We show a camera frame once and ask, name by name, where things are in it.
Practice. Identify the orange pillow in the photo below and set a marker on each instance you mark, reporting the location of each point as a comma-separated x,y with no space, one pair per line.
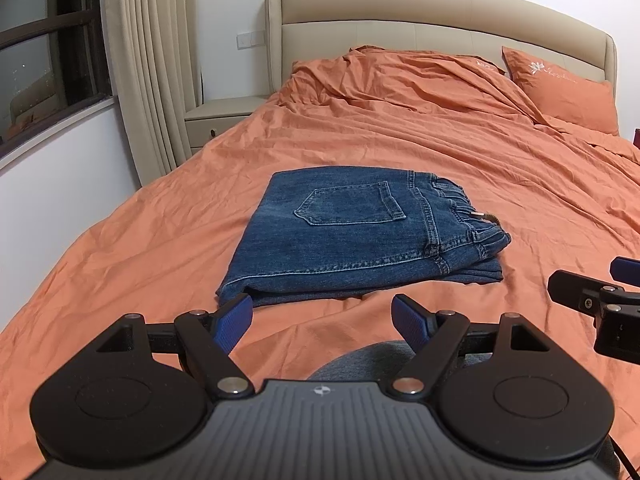
565,90

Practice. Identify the beige padded headboard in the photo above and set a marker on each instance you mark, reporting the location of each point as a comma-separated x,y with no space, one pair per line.
400,15

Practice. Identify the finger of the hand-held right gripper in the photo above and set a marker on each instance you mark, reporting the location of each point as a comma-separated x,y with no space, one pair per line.
575,287
627,270

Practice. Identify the blue denim pants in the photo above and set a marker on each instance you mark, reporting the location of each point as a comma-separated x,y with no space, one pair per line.
350,240

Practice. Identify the orange duvet cover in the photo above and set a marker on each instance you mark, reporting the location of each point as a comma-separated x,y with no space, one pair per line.
400,130

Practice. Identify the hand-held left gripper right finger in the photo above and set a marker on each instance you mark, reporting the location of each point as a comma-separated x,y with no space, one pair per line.
412,322

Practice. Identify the beige nightstand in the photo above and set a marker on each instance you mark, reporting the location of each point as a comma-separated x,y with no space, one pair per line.
225,110

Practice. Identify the dark framed window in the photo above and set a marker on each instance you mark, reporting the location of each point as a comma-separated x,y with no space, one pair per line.
50,60

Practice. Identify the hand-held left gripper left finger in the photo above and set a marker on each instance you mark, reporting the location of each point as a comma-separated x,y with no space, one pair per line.
232,322

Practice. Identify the beige curtain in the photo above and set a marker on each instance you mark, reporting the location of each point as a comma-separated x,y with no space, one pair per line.
150,60

